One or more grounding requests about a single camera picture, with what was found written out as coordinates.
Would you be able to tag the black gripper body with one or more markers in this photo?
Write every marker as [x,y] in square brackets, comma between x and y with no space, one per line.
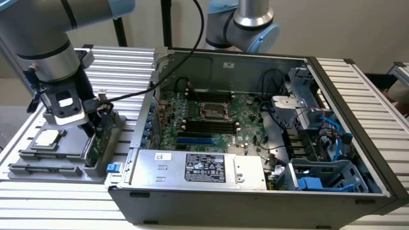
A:
[85,88]

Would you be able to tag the green graphics card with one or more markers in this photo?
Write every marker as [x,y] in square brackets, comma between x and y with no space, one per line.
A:
[98,143]

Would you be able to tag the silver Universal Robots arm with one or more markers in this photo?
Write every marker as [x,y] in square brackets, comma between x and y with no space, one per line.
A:
[41,50]

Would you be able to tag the black expansion slot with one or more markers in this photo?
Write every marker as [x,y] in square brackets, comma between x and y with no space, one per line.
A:
[194,134]

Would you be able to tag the blue expansion slot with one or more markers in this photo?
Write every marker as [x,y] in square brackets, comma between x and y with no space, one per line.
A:
[194,141]

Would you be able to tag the black RAM slot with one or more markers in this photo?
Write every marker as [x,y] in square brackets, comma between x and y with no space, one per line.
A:
[209,91]
[209,97]
[210,131]
[209,94]
[210,122]
[210,125]
[210,128]

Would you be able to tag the silver CPU chip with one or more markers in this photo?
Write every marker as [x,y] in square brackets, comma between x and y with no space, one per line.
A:
[49,137]

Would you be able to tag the blue wrist connector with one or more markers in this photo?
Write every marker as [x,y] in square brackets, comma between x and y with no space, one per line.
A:
[32,91]

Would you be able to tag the blue case latch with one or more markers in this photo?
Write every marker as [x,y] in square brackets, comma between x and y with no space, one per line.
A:
[114,167]

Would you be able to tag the grey parts rack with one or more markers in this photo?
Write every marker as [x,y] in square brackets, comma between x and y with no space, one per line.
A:
[60,177]

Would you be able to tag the black stand pole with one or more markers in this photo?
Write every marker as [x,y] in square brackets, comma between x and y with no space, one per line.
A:
[118,33]
[166,24]

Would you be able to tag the small white sticker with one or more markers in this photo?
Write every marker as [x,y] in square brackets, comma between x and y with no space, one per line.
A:
[162,156]

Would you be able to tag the silver power supply unit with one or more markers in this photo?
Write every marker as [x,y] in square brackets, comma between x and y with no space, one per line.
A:
[165,175]

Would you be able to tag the black printed label sticker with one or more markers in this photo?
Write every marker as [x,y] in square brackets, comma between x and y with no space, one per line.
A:
[203,167]

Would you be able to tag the CPU socket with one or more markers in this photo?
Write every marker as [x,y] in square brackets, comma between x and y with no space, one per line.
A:
[215,111]

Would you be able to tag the silver chipset heatsink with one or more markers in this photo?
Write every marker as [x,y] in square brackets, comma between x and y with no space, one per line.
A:
[237,150]

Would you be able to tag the green motherboard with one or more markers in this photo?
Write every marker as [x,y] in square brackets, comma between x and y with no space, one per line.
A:
[251,139]

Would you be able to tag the black open PC case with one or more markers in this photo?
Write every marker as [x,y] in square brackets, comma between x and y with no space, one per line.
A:
[242,206]

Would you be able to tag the grey metal drive cage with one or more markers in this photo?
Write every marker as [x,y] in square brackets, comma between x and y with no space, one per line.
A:
[299,100]

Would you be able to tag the metal slat side table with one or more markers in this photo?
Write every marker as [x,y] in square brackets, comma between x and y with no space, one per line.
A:
[401,72]

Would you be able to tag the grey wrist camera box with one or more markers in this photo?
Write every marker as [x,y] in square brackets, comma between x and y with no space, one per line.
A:
[65,105]

